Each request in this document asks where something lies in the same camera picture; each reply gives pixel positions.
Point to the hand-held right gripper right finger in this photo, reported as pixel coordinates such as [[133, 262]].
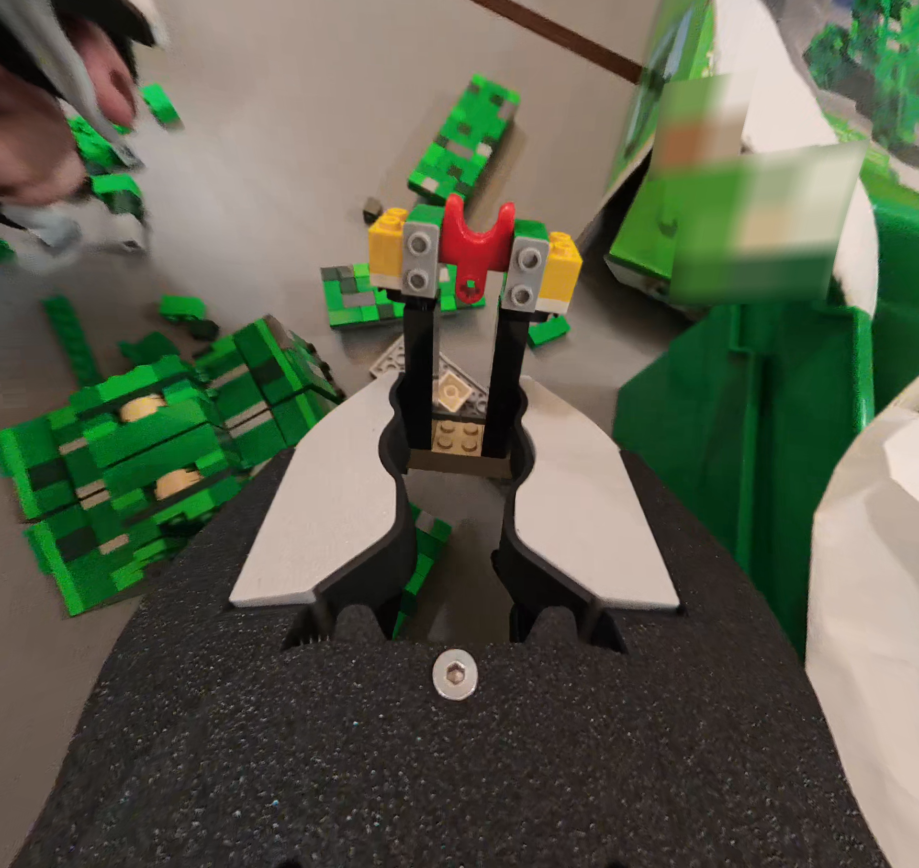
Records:
[[589, 523]]

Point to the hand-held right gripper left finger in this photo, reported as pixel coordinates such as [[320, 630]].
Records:
[[323, 516]]

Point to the green pixel brick panel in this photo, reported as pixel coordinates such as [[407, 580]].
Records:
[[423, 559], [352, 300], [467, 135]]

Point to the toy brick tower model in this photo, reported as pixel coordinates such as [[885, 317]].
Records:
[[470, 243]]

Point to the grey desk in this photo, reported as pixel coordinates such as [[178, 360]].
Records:
[[301, 128]]

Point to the person's left hand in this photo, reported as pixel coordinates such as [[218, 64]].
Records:
[[36, 150]]

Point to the grey wedge brick plate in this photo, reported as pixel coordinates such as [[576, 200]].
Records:
[[388, 364]]

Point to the green plastic bin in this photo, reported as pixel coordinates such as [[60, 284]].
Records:
[[718, 415]]

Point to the scattered small loose bricks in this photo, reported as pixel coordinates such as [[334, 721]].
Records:
[[118, 189]]

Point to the tan square tile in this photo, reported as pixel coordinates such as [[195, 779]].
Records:
[[452, 390]]

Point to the green brick block tan studs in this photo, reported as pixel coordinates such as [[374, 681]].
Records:
[[143, 451]]

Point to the small green brick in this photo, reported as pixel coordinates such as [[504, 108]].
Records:
[[183, 308], [549, 331]]

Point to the white paper instruction sheet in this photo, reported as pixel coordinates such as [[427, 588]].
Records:
[[869, 631]]

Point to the long green brick plate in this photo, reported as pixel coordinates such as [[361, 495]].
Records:
[[72, 340]]

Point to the small dark brick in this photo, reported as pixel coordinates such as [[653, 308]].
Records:
[[372, 211]]

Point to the green cardboard box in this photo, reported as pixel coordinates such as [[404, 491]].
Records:
[[861, 35]]

